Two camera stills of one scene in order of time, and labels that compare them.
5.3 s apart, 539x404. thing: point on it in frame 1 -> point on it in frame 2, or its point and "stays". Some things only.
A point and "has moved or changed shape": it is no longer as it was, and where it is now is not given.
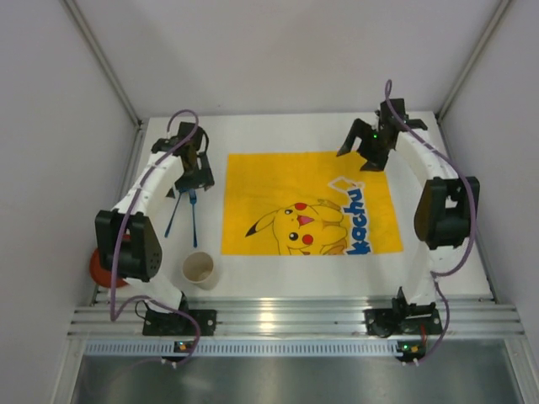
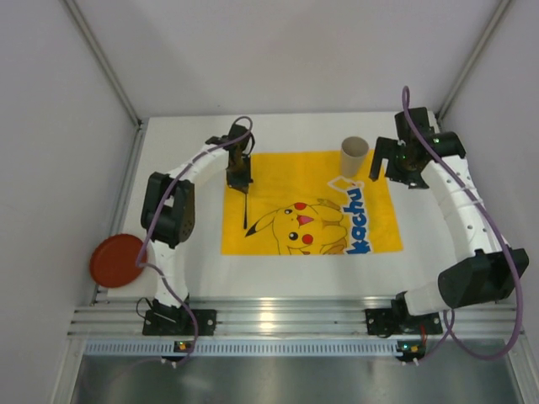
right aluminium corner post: [502, 7] stays
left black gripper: [194, 180] -> [238, 183]
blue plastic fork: [193, 199] has moved or changed shape
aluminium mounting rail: [470, 316] stays
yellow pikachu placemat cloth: [306, 204] stays
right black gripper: [371, 147] -> [388, 157]
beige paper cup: [198, 268] -> [353, 152]
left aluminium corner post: [98, 49] stays
